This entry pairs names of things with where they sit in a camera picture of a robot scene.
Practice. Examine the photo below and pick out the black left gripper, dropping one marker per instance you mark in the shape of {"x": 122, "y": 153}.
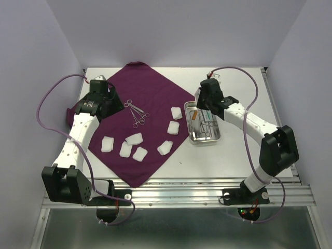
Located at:
{"x": 118, "y": 105}

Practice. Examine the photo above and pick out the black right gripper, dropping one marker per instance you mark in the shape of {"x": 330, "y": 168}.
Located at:
{"x": 199, "y": 105}

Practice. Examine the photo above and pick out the scalpel with orange cover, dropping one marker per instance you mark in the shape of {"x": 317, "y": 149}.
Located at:
{"x": 194, "y": 115}

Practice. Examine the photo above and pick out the suture packet white green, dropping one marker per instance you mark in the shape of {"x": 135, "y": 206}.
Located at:
{"x": 207, "y": 115}

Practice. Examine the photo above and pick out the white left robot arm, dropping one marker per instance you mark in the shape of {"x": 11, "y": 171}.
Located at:
{"x": 64, "y": 181}

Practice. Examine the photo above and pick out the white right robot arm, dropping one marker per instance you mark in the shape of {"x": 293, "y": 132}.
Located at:
{"x": 278, "y": 148}

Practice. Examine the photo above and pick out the surgical scissors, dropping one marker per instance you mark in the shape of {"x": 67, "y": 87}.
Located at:
{"x": 129, "y": 103}

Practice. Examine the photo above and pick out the steel tray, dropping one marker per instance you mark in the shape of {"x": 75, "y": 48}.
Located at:
{"x": 193, "y": 126}

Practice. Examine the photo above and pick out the gauze pad top right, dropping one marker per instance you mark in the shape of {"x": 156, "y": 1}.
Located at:
{"x": 176, "y": 113}

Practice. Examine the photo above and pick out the gauze pad middle right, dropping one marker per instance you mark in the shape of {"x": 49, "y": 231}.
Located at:
{"x": 173, "y": 128}

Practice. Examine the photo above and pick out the gauze pad far left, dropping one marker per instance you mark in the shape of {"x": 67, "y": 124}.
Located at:
{"x": 107, "y": 144}

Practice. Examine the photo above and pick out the gauze pad centre large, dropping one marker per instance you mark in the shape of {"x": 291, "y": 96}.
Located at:
{"x": 134, "y": 139}

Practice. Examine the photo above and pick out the purple cloth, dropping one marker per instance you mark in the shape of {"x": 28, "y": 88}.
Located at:
{"x": 155, "y": 94}

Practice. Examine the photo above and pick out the gauze pad lower left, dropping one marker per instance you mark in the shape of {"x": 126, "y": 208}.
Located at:
{"x": 125, "y": 150}

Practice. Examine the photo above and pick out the gauze pad bottom right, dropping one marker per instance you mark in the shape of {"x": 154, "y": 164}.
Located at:
{"x": 165, "y": 148}

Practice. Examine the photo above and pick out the gauze pad bottom centre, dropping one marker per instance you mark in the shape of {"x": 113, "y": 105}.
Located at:
{"x": 140, "y": 154}

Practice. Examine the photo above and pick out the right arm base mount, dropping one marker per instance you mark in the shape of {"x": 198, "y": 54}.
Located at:
{"x": 249, "y": 202}

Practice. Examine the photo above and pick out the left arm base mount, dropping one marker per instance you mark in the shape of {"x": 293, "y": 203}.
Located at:
{"x": 114, "y": 206}

